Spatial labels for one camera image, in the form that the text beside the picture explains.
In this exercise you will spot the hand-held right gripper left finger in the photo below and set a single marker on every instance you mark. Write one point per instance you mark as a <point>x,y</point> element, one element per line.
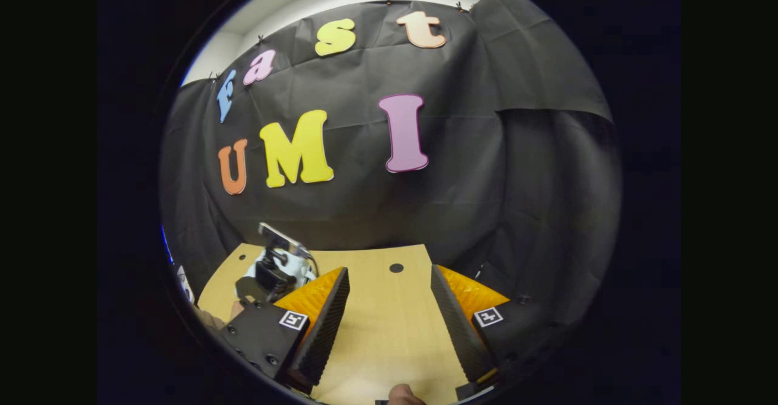
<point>325,326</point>

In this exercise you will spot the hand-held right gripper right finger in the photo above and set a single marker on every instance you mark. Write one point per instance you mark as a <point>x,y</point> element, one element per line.
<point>453,320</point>

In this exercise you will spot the light blue suitcase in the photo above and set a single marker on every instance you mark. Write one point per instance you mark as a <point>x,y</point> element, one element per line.
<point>299,271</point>

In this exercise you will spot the white object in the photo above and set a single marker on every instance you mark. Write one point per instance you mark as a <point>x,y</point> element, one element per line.
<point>185,283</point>

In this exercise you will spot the black backdrop cloth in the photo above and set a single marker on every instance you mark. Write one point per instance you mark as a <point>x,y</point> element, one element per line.
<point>456,180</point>

